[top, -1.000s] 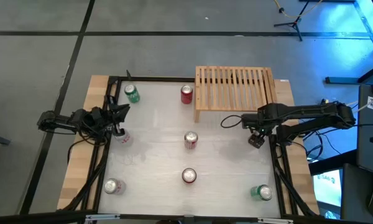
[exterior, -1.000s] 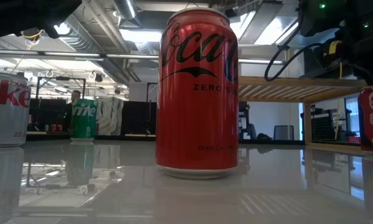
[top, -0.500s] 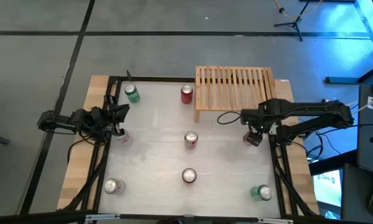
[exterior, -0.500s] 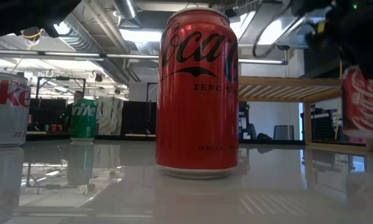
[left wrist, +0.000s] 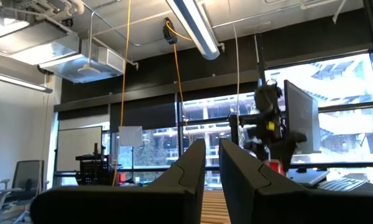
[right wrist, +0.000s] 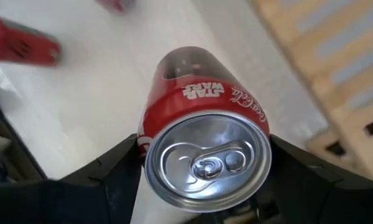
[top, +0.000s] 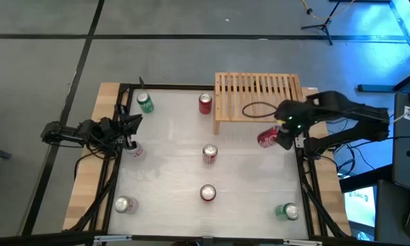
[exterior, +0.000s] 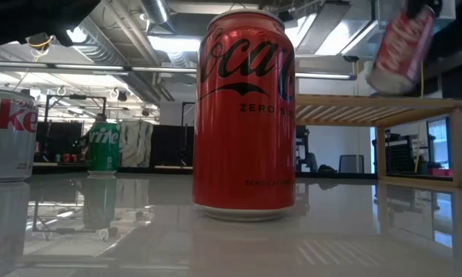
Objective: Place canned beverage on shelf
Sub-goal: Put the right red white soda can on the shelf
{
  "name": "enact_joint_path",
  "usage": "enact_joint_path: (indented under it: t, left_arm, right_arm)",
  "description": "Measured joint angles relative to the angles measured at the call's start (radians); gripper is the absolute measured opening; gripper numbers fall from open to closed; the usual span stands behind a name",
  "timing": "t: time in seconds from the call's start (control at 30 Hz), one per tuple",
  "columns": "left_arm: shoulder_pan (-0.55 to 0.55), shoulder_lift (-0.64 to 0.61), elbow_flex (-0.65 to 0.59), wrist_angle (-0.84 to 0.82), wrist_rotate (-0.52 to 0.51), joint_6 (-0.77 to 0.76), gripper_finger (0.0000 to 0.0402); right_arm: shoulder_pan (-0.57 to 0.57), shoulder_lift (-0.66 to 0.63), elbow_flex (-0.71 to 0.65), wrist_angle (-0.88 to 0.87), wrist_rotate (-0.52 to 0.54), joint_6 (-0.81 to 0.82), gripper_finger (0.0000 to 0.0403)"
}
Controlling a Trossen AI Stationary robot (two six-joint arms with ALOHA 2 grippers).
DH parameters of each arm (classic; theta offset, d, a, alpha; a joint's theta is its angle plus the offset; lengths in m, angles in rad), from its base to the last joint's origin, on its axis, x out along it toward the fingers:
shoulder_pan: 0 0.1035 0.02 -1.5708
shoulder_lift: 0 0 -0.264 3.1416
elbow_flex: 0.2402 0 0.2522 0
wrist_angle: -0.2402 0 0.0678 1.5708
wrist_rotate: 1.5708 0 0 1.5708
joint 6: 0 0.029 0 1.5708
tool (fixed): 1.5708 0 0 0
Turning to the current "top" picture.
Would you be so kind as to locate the red can black lettering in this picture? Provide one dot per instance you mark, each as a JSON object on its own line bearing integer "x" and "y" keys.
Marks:
{"x": 207, "y": 193}
{"x": 205, "y": 106}

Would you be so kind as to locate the silver Diet Coke can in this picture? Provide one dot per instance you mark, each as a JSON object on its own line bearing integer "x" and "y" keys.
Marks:
{"x": 138, "y": 153}
{"x": 124, "y": 204}

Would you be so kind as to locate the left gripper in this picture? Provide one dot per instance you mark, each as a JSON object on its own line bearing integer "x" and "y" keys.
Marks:
{"x": 111, "y": 131}

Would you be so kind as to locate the computer monitor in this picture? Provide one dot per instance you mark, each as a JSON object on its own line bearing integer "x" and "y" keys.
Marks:
{"x": 360, "y": 205}

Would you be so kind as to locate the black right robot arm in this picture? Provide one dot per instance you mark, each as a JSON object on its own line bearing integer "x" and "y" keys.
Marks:
{"x": 355, "y": 112}

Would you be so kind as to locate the black tripod stand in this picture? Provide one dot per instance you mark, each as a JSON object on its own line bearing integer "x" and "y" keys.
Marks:
{"x": 324, "y": 25}

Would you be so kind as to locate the red can white lettering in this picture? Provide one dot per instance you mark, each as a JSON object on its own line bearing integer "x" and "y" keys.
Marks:
{"x": 267, "y": 137}
{"x": 209, "y": 155}

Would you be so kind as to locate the black table frame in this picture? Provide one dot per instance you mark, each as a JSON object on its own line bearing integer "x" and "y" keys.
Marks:
{"x": 171, "y": 86}

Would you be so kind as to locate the dark grey desk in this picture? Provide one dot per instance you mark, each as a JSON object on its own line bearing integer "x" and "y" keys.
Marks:
{"x": 408, "y": 171}

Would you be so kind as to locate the small black post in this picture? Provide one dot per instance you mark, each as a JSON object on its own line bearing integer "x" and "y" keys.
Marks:
{"x": 141, "y": 82}

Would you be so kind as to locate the metal frame rail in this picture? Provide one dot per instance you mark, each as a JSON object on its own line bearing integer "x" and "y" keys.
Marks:
{"x": 405, "y": 24}

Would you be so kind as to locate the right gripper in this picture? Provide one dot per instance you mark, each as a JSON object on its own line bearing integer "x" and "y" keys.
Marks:
{"x": 290, "y": 112}

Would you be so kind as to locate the black stand base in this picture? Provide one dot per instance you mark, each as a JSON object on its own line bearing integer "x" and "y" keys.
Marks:
{"x": 379, "y": 88}

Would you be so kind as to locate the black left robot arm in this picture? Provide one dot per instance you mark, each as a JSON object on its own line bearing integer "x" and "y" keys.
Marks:
{"x": 65, "y": 131}

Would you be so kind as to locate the white corner bracket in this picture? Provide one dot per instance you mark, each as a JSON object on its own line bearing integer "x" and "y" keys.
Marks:
{"x": 299, "y": 141}

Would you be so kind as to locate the wooden slatted shelf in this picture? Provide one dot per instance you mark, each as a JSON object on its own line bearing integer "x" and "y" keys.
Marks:
{"x": 239, "y": 102}

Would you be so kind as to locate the black computer case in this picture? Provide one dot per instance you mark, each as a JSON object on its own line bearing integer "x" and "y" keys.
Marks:
{"x": 393, "y": 212}

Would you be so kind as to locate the silver frame bracket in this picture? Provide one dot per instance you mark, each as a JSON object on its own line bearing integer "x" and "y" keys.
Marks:
{"x": 112, "y": 238}
{"x": 302, "y": 242}

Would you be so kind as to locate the green Sprite can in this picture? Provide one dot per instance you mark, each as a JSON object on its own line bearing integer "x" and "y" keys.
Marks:
{"x": 146, "y": 104}
{"x": 287, "y": 211}

